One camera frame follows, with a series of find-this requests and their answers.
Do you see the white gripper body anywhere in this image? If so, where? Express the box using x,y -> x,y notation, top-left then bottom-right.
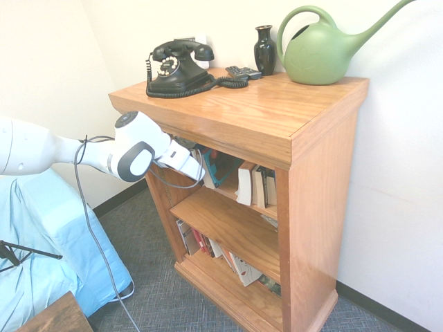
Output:
156,140 -> 206,183

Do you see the teal and orange book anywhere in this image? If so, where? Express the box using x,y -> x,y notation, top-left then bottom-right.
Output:
201,147 -> 244,190

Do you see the cream-paged thick paperback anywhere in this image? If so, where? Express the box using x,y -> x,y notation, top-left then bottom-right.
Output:
235,160 -> 257,207

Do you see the row of books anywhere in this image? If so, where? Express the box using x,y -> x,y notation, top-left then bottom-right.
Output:
175,218 -> 201,257

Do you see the white-paged dark cover paperback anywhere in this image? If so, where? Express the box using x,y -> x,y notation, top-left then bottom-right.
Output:
251,165 -> 267,210

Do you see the black rotary telephone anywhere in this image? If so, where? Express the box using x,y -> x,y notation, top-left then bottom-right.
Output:
145,39 -> 250,100

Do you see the dark spine paperback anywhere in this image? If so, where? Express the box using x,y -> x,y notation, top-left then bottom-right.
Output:
262,167 -> 278,209

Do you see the plain white book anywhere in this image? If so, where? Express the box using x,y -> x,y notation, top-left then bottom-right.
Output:
207,238 -> 224,259

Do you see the black remote control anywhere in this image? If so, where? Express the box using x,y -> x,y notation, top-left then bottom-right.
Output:
239,66 -> 263,81
225,65 -> 251,79

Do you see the thin white grey book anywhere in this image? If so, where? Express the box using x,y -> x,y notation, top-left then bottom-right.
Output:
220,246 -> 237,275

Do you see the white book with red print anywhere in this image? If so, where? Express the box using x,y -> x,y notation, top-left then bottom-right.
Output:
228,251 -> 263,288

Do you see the black glossy vase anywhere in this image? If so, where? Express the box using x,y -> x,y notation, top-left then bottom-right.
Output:
254,24 -> 277,77

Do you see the light blue cloth cover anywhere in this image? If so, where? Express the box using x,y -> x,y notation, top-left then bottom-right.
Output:
0,168 -> 135,332

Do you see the oak wooden bookshelf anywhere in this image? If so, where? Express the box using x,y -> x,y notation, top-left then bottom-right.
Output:
108,67 -> 370,332

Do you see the dark green flat book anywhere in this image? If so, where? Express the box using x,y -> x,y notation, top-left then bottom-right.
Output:
257,273 -> 282,298

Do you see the green plastic watering can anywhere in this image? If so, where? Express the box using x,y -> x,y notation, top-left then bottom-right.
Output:
276,0 -> 420,86

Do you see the dark wooden table corner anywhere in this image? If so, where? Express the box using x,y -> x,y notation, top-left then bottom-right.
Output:
15,290 -> 95,332

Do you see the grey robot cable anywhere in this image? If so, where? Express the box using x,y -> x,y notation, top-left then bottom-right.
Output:
73,134 -> 206,332

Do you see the white curved frame leg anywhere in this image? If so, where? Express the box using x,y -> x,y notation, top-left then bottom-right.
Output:
112,279 -> 136,302

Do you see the black camera tripod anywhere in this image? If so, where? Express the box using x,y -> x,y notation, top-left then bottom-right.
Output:
0,239 -> 64,275

